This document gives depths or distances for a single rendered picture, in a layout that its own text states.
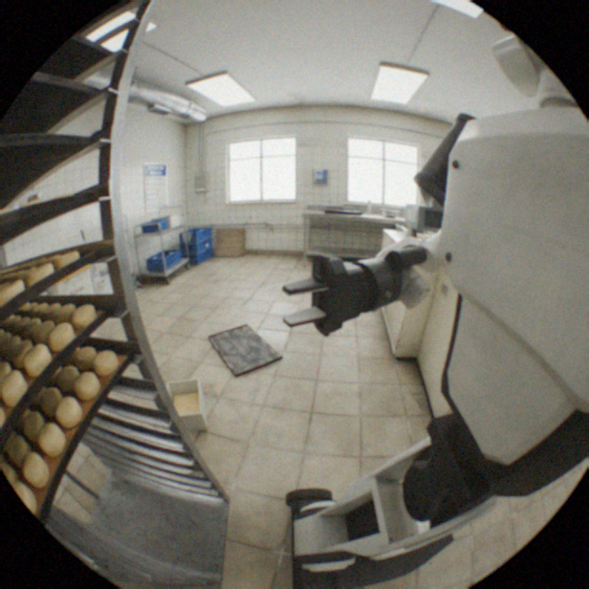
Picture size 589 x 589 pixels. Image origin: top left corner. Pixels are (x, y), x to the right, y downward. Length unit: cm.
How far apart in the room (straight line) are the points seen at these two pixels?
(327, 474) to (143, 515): 90
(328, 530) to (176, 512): 75
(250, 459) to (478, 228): 132
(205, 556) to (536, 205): 115
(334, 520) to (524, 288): 51
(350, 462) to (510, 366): 123
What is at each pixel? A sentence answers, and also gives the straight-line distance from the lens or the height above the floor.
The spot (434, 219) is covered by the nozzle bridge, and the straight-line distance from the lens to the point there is 169.
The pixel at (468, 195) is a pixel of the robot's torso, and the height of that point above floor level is 120.
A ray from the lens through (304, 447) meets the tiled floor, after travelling 139.
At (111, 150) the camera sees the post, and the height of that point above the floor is 129.
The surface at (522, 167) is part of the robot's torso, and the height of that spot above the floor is 123.
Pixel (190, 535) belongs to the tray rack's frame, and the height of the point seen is 15.
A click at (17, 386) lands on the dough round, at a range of 34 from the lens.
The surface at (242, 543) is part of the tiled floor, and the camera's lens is 122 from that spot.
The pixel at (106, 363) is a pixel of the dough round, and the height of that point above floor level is 97.
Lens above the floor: 119
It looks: 23 degrees down
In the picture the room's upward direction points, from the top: straight up
